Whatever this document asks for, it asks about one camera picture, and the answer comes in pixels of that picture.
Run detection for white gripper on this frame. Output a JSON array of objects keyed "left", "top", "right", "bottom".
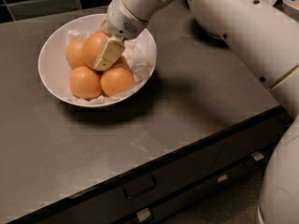
[{"left": 93, "top": 0, "right": 148, "bottom": 71}]

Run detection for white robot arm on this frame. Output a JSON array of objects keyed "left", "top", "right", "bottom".
[{"left": 92, "top": 0, "right": 299, "bottom": 224}]

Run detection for white paper liner in bowl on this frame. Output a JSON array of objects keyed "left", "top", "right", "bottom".
[{"left": 64, "top": 30, "right": 157, "bottom": 107}]

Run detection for white bowl with oranges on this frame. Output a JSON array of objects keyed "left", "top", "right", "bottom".
[{"left": 37, "top": 13, "right": 159, "bottom": 108}]

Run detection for white bowl with strawberries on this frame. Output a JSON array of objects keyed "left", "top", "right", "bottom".
[{"left": 187, "top": 0, "right": 228, "bottom": 40}]

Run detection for dark upper drawer front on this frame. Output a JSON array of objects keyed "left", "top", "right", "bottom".
[{"left": 8, "top": 141, "right": 223, "bottom": 224}]

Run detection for dark drawer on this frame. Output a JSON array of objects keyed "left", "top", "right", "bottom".
[
  {"left": 210, "top": 106, "right": 292, "bottom": 173},
  {"left": 8, "top": 141, "right": 223, "bottom": 224},
  {"left": 114, "top": 144, "right": 274, "bottom": 224}
]

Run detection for dark right drawer front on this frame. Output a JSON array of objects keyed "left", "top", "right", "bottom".
[{"left": 210, "top": 106, "right": 292, "bottom": 173}]

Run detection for dark lower drawer front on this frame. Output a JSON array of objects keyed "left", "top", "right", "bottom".
[{"left": 114, "top": 144, "right": 274, "bottom": 224}]

